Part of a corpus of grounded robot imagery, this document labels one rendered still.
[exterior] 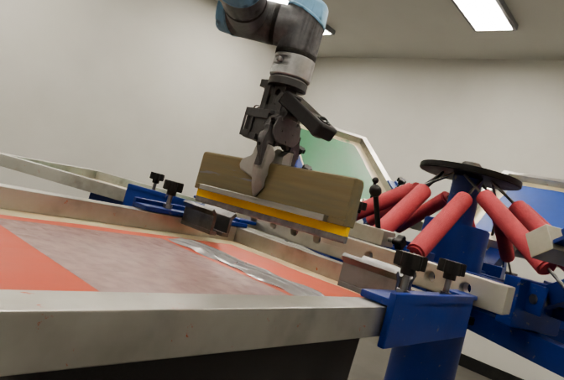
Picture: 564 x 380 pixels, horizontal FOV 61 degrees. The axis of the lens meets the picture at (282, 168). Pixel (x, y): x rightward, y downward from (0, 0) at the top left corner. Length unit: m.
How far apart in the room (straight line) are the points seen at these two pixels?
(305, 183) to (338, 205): 0.07
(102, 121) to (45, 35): 0.90
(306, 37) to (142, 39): 4.33
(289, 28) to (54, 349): 0.67
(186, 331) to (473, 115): 5.04
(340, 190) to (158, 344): 0.43
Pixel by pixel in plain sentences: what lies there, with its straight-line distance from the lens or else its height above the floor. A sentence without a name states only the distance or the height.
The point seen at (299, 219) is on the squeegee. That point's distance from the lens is 0.78.
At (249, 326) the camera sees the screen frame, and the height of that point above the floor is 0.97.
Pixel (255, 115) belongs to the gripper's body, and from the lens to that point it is 0.86.
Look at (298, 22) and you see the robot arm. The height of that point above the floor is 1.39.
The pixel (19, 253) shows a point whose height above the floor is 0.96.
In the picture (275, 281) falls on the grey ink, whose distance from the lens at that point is 0.76.
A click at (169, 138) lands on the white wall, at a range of 5.36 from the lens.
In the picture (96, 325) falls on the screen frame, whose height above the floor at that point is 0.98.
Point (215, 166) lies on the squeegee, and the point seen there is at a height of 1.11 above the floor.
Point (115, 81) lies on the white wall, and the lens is 4.99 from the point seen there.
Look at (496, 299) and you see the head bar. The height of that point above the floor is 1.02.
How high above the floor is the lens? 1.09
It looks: 3 degrees up
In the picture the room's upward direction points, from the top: 15 degrees clockwise
